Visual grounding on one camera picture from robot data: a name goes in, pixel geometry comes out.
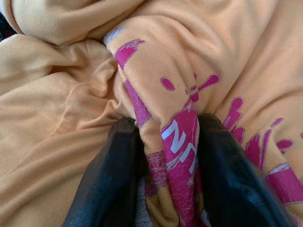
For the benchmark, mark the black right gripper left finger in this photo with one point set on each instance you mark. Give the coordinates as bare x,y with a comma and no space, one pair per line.
111,179

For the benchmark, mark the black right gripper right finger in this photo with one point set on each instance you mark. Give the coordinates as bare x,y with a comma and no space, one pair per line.
234,179

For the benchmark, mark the orange shirt with pink print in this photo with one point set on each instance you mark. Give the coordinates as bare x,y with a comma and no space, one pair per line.
165,59

